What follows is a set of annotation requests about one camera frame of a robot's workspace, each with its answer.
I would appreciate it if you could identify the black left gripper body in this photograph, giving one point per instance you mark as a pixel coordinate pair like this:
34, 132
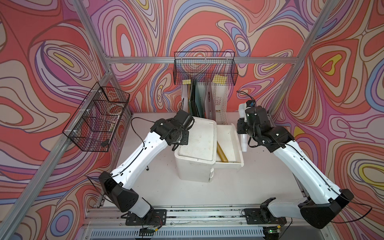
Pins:
183, 138

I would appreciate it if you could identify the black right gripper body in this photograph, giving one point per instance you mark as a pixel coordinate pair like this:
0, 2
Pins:
242, 127

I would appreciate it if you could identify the white pull-out drawer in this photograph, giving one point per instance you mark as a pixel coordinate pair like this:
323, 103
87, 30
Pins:
228, 140

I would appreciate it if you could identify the white drawer cabinet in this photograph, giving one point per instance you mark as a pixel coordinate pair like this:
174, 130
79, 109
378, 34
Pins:
195, 161

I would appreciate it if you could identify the gold microphone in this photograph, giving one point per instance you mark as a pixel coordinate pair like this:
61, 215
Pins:
221, 154

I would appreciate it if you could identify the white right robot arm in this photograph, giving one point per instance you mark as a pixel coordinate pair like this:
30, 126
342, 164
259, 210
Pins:
325, 200

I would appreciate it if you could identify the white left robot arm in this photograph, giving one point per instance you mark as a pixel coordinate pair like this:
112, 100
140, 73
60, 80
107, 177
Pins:
118, 184

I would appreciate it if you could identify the green folders in organizer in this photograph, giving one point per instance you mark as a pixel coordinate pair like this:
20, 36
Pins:
196, 105

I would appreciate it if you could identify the white plastic file organizer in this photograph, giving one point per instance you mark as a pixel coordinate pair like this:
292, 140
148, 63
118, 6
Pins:
215, 98

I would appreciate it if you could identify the yellow sticky note pad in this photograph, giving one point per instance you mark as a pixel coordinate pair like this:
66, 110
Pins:
219, 80

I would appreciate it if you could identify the small yellow sticky notes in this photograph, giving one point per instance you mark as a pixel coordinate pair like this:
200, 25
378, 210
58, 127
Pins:
186, 82

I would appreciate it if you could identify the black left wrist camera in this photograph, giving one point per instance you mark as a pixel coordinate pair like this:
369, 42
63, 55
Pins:
184, 118

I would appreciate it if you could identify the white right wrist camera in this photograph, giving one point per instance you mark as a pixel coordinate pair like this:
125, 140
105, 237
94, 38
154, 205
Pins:
244, 106

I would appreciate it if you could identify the black wire basket at back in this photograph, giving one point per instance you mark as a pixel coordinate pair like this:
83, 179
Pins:
201, 66

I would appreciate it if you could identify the black wire basket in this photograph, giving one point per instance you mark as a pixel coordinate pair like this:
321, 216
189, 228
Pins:
201, 66
97, 120

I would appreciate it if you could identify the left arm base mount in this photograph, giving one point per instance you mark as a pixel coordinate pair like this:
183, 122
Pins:
155, 217

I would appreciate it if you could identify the black wire basket on left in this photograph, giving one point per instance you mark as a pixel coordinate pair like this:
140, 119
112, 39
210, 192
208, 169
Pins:
97, 120

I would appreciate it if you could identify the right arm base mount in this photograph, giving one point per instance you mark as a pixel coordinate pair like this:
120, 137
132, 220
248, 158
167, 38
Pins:
262, 215

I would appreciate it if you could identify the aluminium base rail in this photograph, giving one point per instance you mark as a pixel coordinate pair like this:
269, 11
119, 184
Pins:
198, 223

